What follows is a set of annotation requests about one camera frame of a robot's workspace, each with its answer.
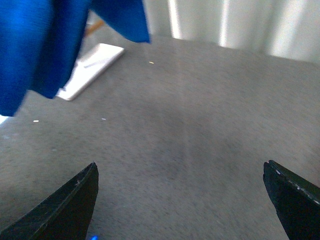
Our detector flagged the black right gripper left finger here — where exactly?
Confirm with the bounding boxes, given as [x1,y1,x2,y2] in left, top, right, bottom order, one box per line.
[0,162,99,240]

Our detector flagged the white pleated curtain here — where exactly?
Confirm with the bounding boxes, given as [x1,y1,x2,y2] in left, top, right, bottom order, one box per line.
[144,0,320,63]

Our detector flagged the white rectangular tray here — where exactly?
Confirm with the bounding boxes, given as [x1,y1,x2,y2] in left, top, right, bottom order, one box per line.
[56,43,125,101]

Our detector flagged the blue microfiber cloth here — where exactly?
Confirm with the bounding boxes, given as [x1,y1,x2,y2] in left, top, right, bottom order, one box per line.
[0,0,150,117]

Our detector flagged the wooden rod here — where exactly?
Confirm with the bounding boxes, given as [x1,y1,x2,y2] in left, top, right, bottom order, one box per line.
[84,19,105,37]

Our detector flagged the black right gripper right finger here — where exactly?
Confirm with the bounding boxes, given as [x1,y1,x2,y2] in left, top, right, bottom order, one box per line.
[263,160,320,240]

